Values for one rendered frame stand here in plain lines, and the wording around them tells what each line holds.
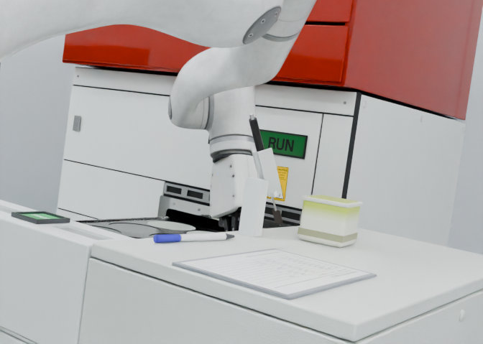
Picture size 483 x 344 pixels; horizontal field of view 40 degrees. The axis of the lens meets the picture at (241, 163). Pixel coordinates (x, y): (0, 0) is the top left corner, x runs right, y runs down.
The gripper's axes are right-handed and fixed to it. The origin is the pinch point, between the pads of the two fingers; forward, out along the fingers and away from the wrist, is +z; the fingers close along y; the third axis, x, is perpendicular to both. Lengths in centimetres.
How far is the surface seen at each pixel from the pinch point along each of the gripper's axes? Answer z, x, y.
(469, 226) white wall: -23, 151, -81
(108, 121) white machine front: -38, -5, -55
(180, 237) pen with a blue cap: 2.3, -20.4, 21.3
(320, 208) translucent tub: -3.1, 3.4, 19.8
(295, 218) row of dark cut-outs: -7.6, 20.2, -11.1
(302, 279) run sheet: 9.2, -14.3, 39.1
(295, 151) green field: -20.6, 18.9, -7.9
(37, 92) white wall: -136, 33, -302
